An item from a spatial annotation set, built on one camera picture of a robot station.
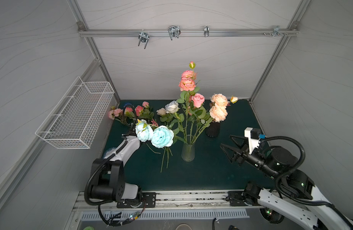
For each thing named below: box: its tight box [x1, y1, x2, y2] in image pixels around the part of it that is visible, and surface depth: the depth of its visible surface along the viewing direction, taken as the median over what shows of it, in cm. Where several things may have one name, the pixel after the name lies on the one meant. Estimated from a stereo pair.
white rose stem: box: [164, 100, 186, 145], surface depth 68 cm
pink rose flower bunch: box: [107, 101, 159, 128], surface depth 110 cm
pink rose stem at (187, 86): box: [176, 60, 201, 143], surface depth 65 cm
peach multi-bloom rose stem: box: [193, 93, 239, 145], surface depth 61 cm
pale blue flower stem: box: [135, 118, 175, 159], surface depth 47 cm
